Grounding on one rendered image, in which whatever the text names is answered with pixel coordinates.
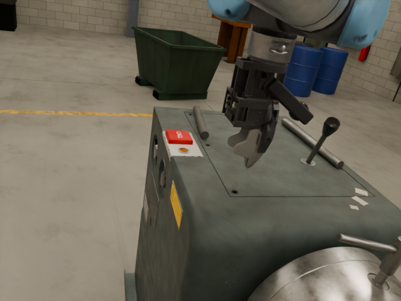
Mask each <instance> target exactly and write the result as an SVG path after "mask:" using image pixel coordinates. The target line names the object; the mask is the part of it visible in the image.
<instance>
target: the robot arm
mask: <svg viewBox="0 0 401 301"><path fill-rule="evenodd" d="M206 2H207V4H208V7H209V9H210V10H211V12H212V13H213V15H215V16H216V17H218V18H220V19H224V20H228V21H229V22H245V23H250V24H253V28H252V32H251V37H250V40H249V45H248V51H247V53H248V55H249V56H248V57H247V58H246V57H237V58H236V63H235V68H234V72H233V77H232V83H231V86H230V87H227V89H226V95H225V98H224V104H223V109H222V113H225V116H226V117H227V119H228V120H229V121H230V122H231V123H232V125H233V127H241V128H240V131H239V132H238V133H236V134H234V135H231V136H230V137H229V138H228V140H227V143H228V145H229V146H231V147H234V148H233V152H234V153H235V154H237V155H240V156H244V157H245V167H246V168H250V167H252V166H253V165H254V164H255V163H256V162H257V161H258V160H259V159H260V158H261V156H262V155H263V153H265V152H266V150H267V149H268V147H269V146H270V144H271V142H272V140H273V137H274V133H275V129H276V124H277V120H278V117H279V108H280V107H279V103H280V104H281V105H282V106H283V107H285V108H286V109H287V110H288V111H289V116H290V117H291V118H292V119H293V120H296V121H300V122H301V123H302V124H304V125H306V124H308V123H309V122H310V121H311V120H312V119H313V117H314V116H313V114H312V113H311V112H310V111H309V108H308V106H307V105H306V104H305V103H304V102H301V101H299V100H298V99H297V98H296V97H295V96H294V95H293V94H292V93H291V92H290V91H289V90H288V89H287V88H286V87H285V86H284V85H283V84H282V83H281V82H280V81H279V80H278V79H276V78H275V77H274V74H275V73H286V70H287V67H288V64H287V63H289V62H290V60H291V56H292V52H293V49H294V45H295V41H296V38H297V35H299V36H303V37H306V38H311V39H315V40H318V41H323V42H327V43H330V44H335V45H336V47H340V46H343V47H349V48H355V49H363V48H366V47H367V46H369V45H370V44H371V43H372V42H373V41H374V40H375V38H376V37H377V36H378V34H379V32H380V30H381V28H382V26H383V24H384V22H385V19H386V17H387V14H388V11H389V8H390V3H391V0H206ZM227 95H229V96H227ZM226 104H227V106H226ZM225 106H226V107H225Z"/></svg>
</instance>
